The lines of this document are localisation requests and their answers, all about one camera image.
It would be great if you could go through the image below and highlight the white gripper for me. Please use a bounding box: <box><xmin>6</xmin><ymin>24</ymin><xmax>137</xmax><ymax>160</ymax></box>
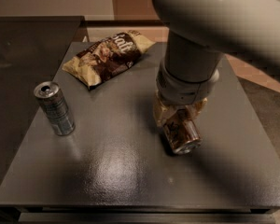
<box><xmin>153</xmin><ymin>62</ymin><xmax>219</xmax><ymax>127</ymax></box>

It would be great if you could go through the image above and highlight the orange soda can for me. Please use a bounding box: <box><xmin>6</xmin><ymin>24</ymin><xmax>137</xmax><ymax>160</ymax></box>
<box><xmin>162</xmin><ymin>109</ymin><xmax>202</xmax><ymax>155</ymax></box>

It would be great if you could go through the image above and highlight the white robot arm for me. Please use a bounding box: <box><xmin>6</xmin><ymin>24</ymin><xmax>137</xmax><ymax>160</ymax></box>
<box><xmin>152</xmin><ymin>0</ymin><xmax>280</xmax><ymax>127</ymax></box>

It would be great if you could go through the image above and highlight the tall silver energy drink can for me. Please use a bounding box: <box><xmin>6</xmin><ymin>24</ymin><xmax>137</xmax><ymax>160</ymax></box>
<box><xmin>34</xmin><ymin>81</ymin><xmax>75</xmax><ymax>136</ymax></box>

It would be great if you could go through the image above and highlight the brown salt chip bag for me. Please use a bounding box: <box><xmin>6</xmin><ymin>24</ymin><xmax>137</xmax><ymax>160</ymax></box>
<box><xmin>63</xmin><ymin>30</ymin><xmax>154</xmax><ymax>89</ymax></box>

